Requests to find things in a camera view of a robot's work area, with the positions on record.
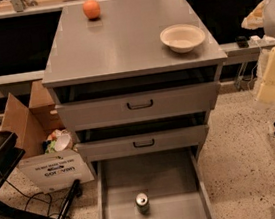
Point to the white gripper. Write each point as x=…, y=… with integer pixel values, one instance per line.
x=254, y=20

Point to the green soda can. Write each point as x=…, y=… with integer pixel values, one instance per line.
x=142, y=203

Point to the grey drawer cabinet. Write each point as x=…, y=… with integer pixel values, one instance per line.
x=121, y=53

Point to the grey open bottom drawer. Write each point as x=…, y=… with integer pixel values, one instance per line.
x=170, y=179

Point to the grey middle drawer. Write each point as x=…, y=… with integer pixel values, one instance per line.
x=143, y=143

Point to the grey top drawer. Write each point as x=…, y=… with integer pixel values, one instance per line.
x=124, y=109

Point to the white power adapter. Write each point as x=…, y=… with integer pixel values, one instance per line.
x=265, y=40

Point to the black device on ledge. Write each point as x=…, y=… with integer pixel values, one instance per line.
x=242, y=42

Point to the white paper bowl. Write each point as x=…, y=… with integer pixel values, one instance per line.
x=182, y=38

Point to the orange fruit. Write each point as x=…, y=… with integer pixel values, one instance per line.
x=91, y=9

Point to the white cup in box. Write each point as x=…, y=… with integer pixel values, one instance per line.
x=63, y=142

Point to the brown cardboard box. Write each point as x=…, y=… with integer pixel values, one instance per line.
x=38, y=127

